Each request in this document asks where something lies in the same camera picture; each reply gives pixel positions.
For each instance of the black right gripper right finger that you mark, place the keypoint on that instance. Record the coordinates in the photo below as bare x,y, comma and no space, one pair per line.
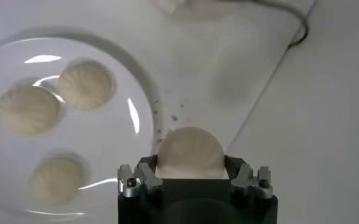
252,181

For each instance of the white round plate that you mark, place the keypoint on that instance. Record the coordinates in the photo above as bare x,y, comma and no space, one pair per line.
106,137

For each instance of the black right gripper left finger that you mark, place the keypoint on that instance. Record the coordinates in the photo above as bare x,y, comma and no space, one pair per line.
136,181

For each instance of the stainless steel steamer basket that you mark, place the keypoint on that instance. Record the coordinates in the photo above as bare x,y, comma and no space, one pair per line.
170,4

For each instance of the white steamed baozi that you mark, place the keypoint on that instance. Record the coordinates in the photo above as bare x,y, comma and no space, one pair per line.
84,85
55,179
28,108
191,152

